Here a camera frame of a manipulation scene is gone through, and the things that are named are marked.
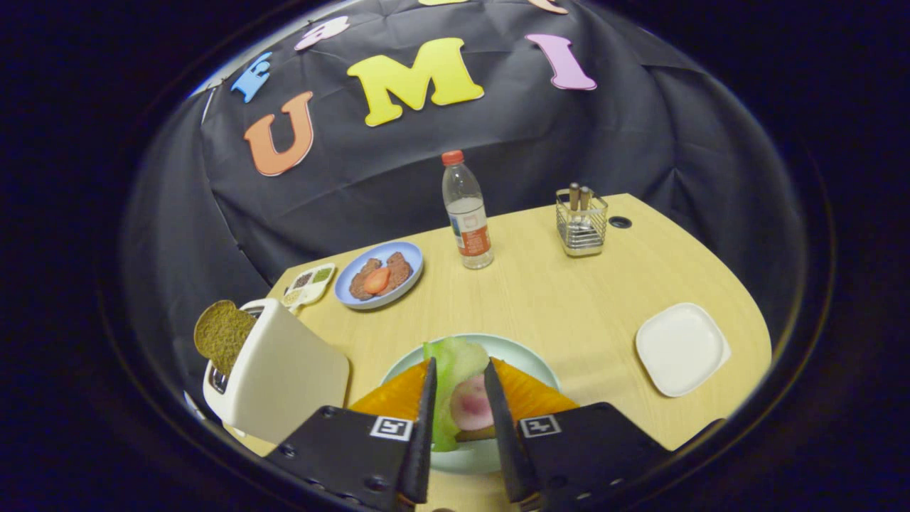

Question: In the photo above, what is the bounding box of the clear red-capped water bottle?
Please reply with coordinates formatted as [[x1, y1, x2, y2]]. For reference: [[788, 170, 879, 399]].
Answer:
[[441, 149, 495, 271]]

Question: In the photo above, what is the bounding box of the metal wire cutlery holder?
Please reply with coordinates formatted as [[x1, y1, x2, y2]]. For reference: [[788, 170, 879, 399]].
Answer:
[[555, 186, 610, 257]]

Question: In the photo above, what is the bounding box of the brown bread slice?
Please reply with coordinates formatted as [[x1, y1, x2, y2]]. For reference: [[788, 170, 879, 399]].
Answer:
[[193, 299, 258, 378]]

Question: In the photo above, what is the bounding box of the white square plate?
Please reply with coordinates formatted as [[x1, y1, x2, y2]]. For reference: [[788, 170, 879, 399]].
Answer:
[[635, 302, 732, 398]]

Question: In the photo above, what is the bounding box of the brown meat patty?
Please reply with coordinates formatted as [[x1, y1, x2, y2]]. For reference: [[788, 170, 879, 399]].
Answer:
[[380, 251, 414, 296], [348, 257, 383, 301]]

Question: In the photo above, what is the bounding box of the pink ham slice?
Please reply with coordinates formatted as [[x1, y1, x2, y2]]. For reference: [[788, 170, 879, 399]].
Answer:
[[449, 373, 496, 432]]

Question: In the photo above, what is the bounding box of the green lettuce leaf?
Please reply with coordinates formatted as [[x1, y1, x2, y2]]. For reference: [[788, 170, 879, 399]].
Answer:
[[423, 336, 491, 453]]

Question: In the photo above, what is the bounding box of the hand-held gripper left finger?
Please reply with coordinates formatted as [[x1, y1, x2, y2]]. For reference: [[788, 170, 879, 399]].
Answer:
[[263, 358, 438, 512]]

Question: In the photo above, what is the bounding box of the pale green round plate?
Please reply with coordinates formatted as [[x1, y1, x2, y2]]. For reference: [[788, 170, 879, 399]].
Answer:
[[380, 333, 562, 476]]

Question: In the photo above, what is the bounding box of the white seasoning tray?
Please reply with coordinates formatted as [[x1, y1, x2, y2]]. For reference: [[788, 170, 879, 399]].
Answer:
[[281, 263, 337, 314]]

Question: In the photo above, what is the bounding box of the white toaster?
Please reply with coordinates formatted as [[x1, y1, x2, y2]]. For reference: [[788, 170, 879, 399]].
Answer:
[[203, 299, 350, 446]]

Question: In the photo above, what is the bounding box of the blue round plate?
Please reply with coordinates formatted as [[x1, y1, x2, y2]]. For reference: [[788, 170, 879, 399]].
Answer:
[[333, 240, 425, 311]]

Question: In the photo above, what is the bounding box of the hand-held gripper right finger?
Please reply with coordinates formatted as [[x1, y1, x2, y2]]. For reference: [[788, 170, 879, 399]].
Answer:
[[483, 358, 673, 509]]

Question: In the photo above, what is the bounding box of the black backdrop cloth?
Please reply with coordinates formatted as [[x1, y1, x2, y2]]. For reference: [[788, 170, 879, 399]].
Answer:
[[121, 0, 808, 399]]

